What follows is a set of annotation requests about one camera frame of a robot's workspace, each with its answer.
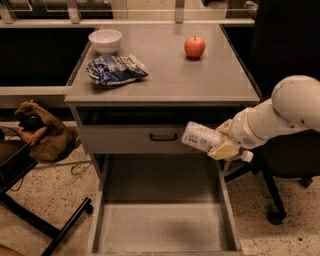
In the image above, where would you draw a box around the blue chip bag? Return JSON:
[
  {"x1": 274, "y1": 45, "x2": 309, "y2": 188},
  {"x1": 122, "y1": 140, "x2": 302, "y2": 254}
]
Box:
[{"x1": 86, "y1": 54, "x2": 148, "y2": 87}]

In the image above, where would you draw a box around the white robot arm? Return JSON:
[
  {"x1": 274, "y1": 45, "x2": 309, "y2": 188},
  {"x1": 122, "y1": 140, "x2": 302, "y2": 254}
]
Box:
[{"x1": 208, "y1": 75, "x2": 320, "y2": 162}]

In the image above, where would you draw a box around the blue label plastic bottle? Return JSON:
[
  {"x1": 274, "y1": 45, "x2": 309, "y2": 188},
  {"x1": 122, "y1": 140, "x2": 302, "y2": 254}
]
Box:
[{"x1": 181, "y1": 121, "x2": 253, "y2": 162}]

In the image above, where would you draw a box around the black office chair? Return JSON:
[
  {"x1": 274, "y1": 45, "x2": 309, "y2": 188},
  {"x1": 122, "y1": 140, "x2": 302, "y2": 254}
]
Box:
[{"x1": 226, "y1": 0, "x2": 320, "y2": 225}]

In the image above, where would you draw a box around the red apple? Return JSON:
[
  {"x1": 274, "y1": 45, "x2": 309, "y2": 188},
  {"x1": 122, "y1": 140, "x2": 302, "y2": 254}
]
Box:
[{"x1": 184, "y1": 36, "x2": 206, "y2": 59}]

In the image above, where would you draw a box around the brown bag on floor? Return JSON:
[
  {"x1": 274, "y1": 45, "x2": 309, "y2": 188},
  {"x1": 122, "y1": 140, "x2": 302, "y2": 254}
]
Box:
[{"x1": 14, "y1": 100, "x2": 77, "y2": 162}]

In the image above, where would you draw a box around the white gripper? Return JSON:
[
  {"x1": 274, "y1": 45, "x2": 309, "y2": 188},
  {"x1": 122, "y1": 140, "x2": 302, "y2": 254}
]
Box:
[{"x1": 207, "y1": 107, "x2": 266, "y2": 160}]

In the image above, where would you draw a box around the grey metal rail frame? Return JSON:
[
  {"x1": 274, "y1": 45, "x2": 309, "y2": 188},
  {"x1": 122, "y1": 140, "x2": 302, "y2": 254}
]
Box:
[{"x1": 0, "y1": 0, "x2": 260, "y2": 28}]

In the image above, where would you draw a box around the closed drawer with black handle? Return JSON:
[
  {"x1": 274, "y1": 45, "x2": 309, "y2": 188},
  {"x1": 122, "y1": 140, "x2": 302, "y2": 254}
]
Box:
[{"x1": 79, "y1": 124, "x2": 200, "y2": 154}]

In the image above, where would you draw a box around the grey drawer cabinet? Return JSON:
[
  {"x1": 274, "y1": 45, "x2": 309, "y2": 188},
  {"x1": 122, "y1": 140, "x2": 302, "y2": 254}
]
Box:
[{"x1": 65, "y1": 23, "x2": 260, "y2": 176}]

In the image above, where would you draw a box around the white bowl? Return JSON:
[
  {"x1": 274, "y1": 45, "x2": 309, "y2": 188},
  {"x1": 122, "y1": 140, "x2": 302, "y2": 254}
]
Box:
[{"x1": 88, "y1": 29, "x2": 122, "y2": 55}]

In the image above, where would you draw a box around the cable on floor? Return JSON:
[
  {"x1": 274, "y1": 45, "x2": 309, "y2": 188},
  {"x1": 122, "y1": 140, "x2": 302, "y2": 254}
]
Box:
[{"x1": 33, "y1": 159, "x2": 98, "y2": 176}]

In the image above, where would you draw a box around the open grey drawer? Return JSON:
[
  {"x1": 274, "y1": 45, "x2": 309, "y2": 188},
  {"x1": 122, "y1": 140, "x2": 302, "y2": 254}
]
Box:
[{"x1": 86, "y1": 154, "x2": 244, "y2": 256}]

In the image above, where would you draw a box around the black stand frame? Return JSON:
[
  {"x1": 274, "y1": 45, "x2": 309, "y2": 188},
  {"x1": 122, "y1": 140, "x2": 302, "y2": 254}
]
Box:
[{"x1": 0, "y1": 140, "x2": 93, "y2": 256}]

